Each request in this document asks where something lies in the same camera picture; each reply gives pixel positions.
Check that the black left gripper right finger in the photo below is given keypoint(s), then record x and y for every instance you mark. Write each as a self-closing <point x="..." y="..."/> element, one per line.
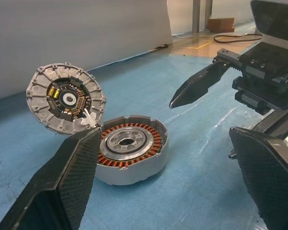
<point x="273" y="182"/>

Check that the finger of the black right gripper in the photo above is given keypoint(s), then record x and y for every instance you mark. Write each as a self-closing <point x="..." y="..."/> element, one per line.
<point x="275" y="124"/>
<point x="196" y="88"/>

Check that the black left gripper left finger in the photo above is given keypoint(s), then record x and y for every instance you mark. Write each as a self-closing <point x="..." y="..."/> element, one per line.
<point x="62" y="182"/>

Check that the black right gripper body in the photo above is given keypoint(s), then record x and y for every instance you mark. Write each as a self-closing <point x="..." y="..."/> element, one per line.
<point x="258" y="72"/>

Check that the round grey metal disc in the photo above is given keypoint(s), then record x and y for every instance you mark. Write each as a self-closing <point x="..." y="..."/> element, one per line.
<point x="38" y="100"/>

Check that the grey motor base copper windings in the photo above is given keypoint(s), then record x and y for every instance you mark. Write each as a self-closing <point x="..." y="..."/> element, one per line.
<point x="134" y="175"/>

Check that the yellow floor tape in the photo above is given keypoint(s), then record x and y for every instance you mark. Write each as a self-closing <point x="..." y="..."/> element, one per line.
<point x="199" y="47"/>

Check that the brown box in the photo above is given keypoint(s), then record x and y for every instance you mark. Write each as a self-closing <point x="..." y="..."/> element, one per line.
<point x="220" y="25"/>

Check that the large white backdrop board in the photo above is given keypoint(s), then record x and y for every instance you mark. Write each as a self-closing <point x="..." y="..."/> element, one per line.
<point x="62" y="36"/>

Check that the grey metal post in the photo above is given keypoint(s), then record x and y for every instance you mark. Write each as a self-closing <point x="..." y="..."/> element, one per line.
<point x="195" y="16"/>
<point x="209" y="9"/>

